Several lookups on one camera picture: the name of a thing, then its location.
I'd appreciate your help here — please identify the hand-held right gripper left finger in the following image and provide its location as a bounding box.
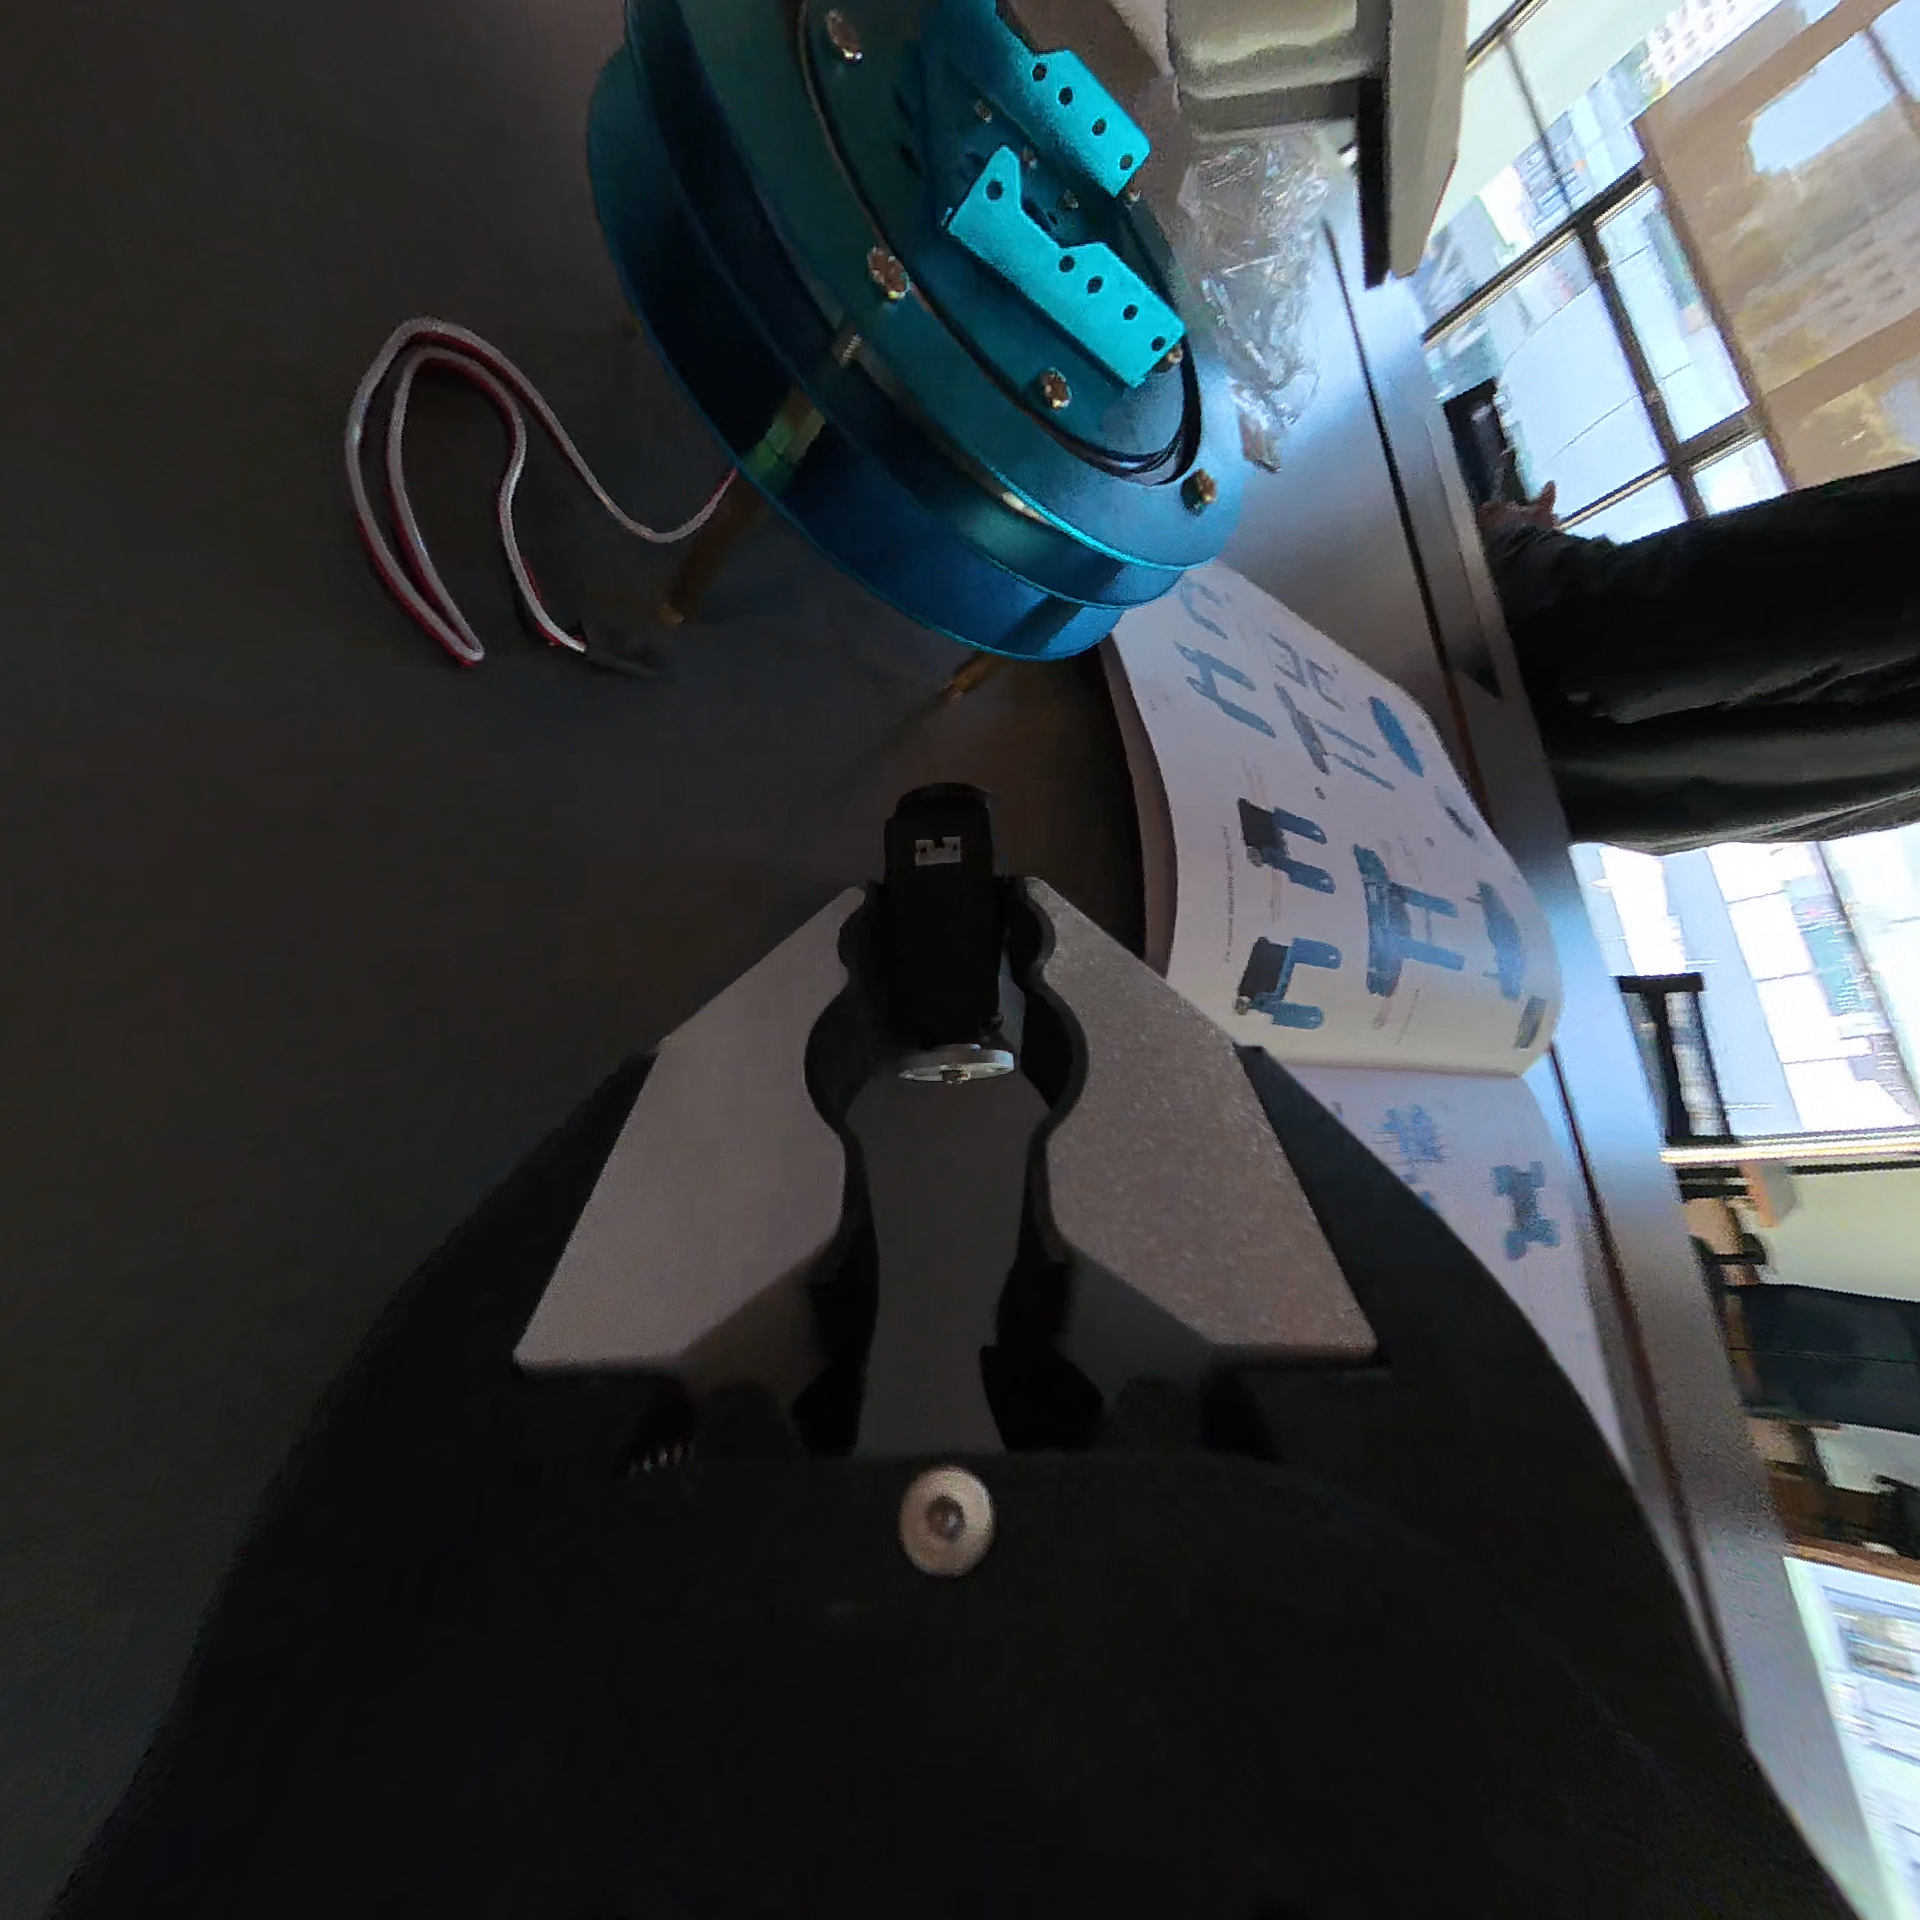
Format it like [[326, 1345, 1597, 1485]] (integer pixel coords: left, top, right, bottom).
[[514, 886, 876, 1449]]

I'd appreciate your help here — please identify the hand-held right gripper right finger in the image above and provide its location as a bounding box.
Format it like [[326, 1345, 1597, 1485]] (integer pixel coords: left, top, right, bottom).
[[983, 878, 1375, 1445]]

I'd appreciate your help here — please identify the black servo motor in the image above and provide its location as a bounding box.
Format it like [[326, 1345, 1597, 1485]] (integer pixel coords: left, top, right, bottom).
[[882, 778, 1039, 1091]]

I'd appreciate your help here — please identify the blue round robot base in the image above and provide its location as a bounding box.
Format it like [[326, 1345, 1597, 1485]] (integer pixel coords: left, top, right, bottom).
[[584, 0, 1250, 706]]

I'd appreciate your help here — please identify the dark desk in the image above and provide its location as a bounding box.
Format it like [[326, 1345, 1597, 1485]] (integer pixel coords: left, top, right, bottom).
[[0, 0, 1849, 1920]]

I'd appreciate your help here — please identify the white instruction manual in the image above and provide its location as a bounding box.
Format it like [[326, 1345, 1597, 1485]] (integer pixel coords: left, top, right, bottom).
[[1102, 562, 1651, 1501]]

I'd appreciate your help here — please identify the black stool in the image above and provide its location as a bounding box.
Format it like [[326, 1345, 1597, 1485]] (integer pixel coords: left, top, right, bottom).
[[1617, 972, 1721, 1161]]

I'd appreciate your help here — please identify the clear plastic bag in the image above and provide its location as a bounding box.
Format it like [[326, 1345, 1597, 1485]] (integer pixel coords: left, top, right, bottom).
[[1175, 134, 1360, 473]]

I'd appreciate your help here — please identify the large window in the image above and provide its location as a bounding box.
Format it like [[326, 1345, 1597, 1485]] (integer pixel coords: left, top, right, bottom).
[[1417, 0, 1920, 1141]]

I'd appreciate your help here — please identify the red white servo cable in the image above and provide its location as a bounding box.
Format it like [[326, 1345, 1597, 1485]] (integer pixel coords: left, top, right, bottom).
[[344, 318, 751, 678]]

